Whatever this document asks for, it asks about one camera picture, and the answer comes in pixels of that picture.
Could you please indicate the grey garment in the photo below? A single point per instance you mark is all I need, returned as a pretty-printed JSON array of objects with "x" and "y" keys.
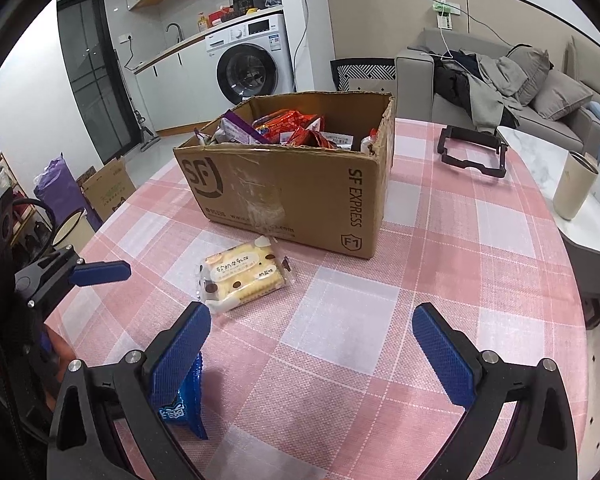
[{"x": 490, "y": 90}]

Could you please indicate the shoe rack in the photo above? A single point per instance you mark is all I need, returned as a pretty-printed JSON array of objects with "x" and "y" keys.
[{"x": 0, "y": 185}]

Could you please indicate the purple plastic bag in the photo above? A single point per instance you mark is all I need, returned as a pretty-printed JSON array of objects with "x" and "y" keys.
[{"x": 55, "y": 190}]

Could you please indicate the red box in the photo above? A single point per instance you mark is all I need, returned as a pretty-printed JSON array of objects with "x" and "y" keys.
[{"x": 220, "y": 17}]

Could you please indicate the pink checked tablecloth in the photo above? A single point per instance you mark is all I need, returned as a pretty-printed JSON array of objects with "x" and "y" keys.
[{"x": 355, "y": 320}]

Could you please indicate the grey sofa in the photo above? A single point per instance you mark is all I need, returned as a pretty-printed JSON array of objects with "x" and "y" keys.
[{"x": 415, "y": 80}]

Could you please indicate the purple white snack packet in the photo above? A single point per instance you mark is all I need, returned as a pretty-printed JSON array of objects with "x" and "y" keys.
[{"x": 237, "y": 127}]

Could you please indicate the light grey cushion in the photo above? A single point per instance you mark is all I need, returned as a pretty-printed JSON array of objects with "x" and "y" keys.
[{"x": 560, "y": 95}]

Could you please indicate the blue snack packet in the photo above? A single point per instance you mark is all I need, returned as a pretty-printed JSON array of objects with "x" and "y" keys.
[{"x": 190, "y": 405}]

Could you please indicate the yellow bottle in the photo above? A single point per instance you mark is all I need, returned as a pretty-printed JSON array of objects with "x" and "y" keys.
[{"x": 203, "y": 21}]

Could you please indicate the beige trash bin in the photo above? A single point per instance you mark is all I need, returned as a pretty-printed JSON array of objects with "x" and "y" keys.
[{"x": 72, "y": 232}]

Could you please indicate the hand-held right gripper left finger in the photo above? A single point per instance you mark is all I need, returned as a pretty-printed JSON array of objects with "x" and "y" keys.
[{"x": 180, "y": 350}]

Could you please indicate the dark jacket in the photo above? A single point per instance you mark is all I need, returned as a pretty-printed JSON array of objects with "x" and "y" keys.
[{"x": 452, "y": 85}]

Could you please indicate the person's left hand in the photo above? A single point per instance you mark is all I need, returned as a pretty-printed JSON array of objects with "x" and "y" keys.
[{"x": 59, "y": 355}]

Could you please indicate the beige tumbler cup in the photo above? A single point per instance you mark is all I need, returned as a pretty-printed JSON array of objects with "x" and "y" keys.
[{"x": 575, "y": 185}]

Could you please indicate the red orange snack packet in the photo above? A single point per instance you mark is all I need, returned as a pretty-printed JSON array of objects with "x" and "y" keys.
[{"x": 287, "y": 122}]

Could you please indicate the white power strip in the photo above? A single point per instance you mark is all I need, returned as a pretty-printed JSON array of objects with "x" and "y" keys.
[{"x": 447, "y": 14}]

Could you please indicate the white kitchen counter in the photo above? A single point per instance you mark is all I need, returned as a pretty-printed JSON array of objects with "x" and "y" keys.
[{"x": 180, "y": 47}]

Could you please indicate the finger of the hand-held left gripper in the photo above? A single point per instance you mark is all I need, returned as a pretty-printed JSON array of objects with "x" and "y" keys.
[{"x": 100, "y": 272}]

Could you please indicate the black faucet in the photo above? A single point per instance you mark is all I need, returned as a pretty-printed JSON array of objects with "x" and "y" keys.
[{"x": 177, "y": 27}]

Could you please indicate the small cardboard box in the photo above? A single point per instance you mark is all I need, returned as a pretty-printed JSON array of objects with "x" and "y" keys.
[{"x": 107, "y": 190}]

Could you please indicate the black glass door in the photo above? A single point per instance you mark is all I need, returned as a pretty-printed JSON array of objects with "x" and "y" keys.
[{"x": 95, "y": 75}]

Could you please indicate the brown cardboard box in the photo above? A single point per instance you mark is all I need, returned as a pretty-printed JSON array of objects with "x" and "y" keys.
[{"x": 305, "y": 195}]

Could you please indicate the black rice cooker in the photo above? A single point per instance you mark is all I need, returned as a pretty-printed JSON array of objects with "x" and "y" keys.
[{"x": 247, "y": 2}]

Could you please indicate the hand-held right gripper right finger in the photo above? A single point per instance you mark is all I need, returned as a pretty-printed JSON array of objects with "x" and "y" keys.
[{"x": 442, "y": 352}]

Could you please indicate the white marble side table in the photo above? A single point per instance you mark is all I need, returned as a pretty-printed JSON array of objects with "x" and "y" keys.
[{"x": 535, "y": 160}]

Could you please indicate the white washing machine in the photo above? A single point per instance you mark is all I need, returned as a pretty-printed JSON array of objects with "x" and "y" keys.
[{"x": 245, "y": 75}]

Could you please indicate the black patterned chair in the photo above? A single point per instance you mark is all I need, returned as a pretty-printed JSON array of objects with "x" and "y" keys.
[{"x": 360, "y": 75}]

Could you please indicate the black plastic frame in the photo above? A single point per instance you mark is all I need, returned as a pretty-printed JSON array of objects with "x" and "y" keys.
[{"x": 472, "y": 135}]

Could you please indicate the clear cookie packet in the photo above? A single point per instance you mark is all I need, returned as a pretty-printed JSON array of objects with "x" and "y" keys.
[{"x": 245, "y": 275}]

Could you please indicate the dark grey cushion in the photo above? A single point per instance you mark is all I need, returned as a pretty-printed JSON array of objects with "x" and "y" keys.
[{"x": 530, "y": 72}]

